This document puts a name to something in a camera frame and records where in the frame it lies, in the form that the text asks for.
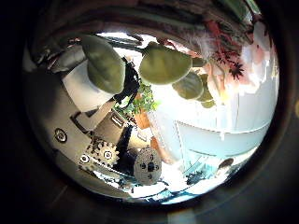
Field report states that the round orange plant pot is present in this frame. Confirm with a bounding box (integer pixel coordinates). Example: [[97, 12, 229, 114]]
[[134, 111, 152, 131]]

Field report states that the green leafy house plant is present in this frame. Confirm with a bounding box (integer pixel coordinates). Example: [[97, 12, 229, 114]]
[[116, 81, 162, 116]]

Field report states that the artificial flower bouquet green stem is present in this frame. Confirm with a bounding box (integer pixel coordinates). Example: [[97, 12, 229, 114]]
[[31, 0, 280, 110]]

